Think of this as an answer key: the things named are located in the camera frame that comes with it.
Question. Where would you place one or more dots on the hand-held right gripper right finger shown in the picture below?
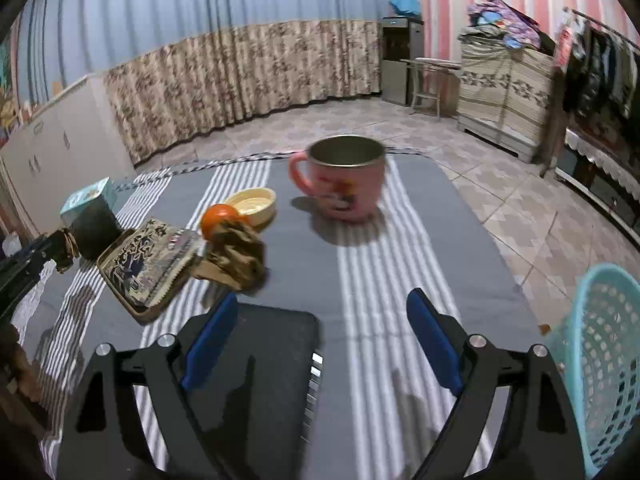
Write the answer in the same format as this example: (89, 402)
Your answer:
(435, 340)

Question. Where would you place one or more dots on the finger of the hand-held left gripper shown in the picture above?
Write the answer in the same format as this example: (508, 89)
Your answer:
(27, 265)

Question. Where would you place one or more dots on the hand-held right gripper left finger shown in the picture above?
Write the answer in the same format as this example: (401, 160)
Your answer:
(210, 340)

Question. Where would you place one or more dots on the small brown wrapper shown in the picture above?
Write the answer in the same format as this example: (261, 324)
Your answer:
(65, 250)

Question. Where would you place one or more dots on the black notebook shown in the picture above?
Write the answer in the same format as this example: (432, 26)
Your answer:
(270, 385)

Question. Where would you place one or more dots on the teal plastic basket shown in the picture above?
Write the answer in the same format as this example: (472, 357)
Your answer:
(600, 340)

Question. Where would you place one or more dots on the person's left hand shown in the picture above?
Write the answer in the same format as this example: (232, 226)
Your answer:
(20, 365)

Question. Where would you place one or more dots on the brown crumpled wrapper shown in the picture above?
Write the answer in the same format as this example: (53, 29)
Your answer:
(240, 255)

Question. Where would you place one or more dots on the grey striped tablecloth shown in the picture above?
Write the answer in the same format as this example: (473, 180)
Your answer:
(390, 260)

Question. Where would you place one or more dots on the teal tissue box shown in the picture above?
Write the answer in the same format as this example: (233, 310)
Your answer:
(87, 195)

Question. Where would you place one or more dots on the dark patterned snack bag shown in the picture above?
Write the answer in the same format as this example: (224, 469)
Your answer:
(145, 265)

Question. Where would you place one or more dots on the orange fruit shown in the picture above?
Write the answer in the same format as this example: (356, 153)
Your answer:
(217, 220)

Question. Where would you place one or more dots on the white cabinet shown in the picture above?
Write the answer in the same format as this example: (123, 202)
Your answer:
(50, 145)

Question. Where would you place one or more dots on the cream bowl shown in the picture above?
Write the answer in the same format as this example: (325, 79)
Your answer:
(252, 205)

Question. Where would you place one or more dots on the pink mug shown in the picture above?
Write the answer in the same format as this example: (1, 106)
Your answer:
(345, 190)

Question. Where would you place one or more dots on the lace-covered low cabinet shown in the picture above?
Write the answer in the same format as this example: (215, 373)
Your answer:
(600, 160)

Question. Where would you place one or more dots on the cloth-covered cabinet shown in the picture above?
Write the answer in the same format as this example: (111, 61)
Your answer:
(500, 90)

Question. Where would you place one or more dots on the grey water dispenser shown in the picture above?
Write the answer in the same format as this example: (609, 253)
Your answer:
(397, 70)

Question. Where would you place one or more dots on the small metal stool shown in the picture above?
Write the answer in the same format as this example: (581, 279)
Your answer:
(430, 63)

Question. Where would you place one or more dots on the blue and floral curtain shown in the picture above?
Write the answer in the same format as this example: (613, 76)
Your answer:
(200, 35)

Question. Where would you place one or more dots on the row of hanging clothes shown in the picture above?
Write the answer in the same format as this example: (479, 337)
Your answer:
(600, 70)

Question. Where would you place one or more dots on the pile of clothes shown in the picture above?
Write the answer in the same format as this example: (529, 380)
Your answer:
(500, 17)

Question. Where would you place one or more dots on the metal clothes rack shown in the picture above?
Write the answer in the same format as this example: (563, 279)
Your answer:
(600, 25)

